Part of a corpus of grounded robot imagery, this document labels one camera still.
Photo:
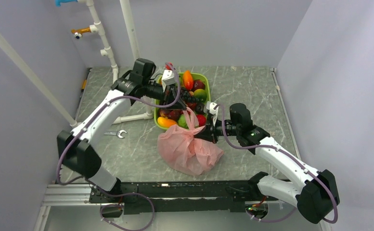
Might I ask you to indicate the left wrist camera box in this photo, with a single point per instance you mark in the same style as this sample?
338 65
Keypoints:
169 76

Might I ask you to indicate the pink plastic bag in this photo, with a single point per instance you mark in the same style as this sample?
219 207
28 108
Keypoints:
183 152

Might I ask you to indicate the green yellow mango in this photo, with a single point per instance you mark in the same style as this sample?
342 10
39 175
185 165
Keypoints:
200 94

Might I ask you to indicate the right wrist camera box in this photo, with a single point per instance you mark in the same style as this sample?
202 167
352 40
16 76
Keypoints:
212 110

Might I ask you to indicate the blue pipe fitting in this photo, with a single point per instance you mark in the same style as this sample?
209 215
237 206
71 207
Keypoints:
58 3

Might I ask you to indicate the light green sugar apple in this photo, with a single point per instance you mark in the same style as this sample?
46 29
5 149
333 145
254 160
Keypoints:
182 122

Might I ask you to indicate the dark red apple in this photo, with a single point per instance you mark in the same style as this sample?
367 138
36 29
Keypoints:
198 84

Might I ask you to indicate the yellow orange mango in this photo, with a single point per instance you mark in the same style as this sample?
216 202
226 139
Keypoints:
166 122

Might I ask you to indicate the dark grape bunch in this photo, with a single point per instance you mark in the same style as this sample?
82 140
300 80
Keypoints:
188 97

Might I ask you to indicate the orange papaya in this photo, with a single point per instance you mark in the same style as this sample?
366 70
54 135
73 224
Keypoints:
188 80

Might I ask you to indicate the white pvc pipe frame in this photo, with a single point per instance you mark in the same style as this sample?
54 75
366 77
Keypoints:
98 28

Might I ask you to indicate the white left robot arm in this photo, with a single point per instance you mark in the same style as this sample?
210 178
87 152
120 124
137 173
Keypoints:
76 147

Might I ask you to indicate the orange pipe valve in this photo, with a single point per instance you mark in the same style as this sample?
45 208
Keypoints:
78 33

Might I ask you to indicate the small red apple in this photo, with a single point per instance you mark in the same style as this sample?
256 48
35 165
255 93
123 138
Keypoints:
201 120

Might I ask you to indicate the dark purple plum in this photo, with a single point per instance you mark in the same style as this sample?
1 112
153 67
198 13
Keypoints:
170 114

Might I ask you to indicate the dark mangosteen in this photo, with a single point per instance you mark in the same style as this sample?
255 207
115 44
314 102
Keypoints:
200 108

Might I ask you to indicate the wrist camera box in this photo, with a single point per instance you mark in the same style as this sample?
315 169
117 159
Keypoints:
169 76
212 110

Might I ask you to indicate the orange handled tool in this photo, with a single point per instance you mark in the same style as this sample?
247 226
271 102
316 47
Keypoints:
83 86

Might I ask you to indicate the steel wrench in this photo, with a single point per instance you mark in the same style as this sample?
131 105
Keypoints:
119 134

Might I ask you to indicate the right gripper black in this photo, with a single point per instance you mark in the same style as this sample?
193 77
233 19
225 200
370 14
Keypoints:
209 133

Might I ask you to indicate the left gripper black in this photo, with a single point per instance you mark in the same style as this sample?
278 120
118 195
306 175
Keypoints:
172 91

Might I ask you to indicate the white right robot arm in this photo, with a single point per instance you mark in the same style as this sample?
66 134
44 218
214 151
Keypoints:
312 192

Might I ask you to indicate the green plastic fruit tray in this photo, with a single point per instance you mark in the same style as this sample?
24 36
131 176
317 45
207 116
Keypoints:
190 105

